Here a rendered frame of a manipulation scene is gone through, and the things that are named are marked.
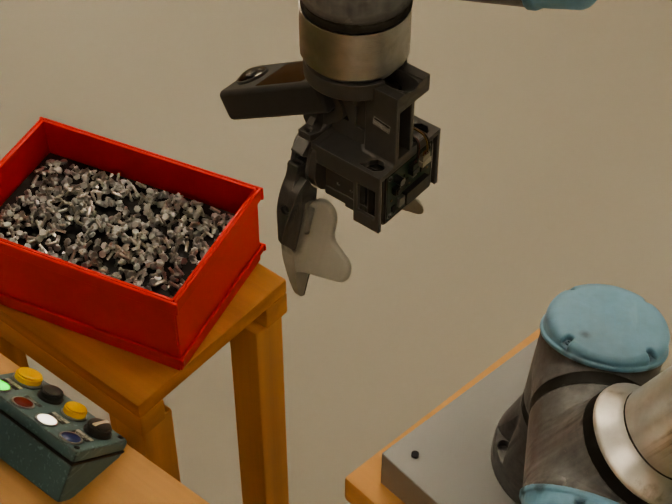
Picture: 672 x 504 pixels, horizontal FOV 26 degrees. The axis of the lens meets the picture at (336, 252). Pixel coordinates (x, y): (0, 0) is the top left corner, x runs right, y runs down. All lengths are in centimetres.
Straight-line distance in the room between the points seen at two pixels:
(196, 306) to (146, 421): 15
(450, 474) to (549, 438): 23
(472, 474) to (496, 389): 12
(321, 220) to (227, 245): 65
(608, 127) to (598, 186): 20
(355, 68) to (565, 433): 44
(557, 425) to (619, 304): 15
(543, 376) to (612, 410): 12
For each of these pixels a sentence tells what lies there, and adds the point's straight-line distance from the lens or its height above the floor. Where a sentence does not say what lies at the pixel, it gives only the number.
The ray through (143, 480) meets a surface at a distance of 149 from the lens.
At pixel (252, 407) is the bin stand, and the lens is 195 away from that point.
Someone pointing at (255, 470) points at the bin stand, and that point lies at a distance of 206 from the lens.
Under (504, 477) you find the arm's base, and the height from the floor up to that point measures 91.
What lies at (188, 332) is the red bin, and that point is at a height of 85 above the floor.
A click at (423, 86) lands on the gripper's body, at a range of 99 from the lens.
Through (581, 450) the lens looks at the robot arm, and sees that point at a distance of 124.
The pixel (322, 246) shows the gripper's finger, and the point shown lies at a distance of 107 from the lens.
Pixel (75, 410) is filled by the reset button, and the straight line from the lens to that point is 151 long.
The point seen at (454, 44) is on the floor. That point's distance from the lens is 349.
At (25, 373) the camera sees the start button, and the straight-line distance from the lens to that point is 155.
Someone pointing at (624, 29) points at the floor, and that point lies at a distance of 360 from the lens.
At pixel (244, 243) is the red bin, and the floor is 86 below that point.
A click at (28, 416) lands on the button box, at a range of 149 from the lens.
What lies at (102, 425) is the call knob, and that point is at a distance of 149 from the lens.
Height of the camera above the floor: 210
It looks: 45 degrees down
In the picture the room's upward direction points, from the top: straight up
